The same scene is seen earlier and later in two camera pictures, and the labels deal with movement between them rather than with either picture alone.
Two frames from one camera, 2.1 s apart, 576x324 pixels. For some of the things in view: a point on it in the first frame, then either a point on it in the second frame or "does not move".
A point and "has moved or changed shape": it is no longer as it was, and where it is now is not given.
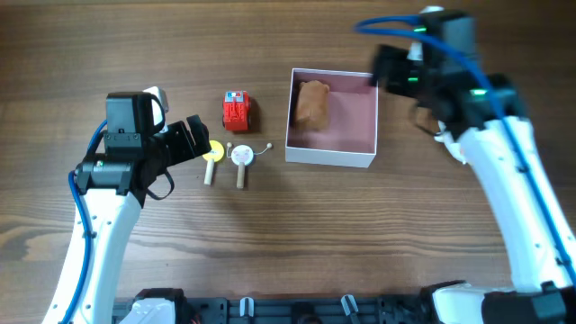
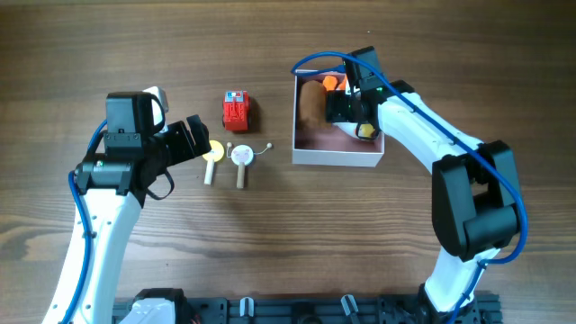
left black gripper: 186,148 does not move
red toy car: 237,110 does not move
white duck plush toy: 445,137 has moved or changed shape
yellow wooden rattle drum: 212,156 does not move
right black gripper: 390,68 to 336,106
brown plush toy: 312,105 does not move
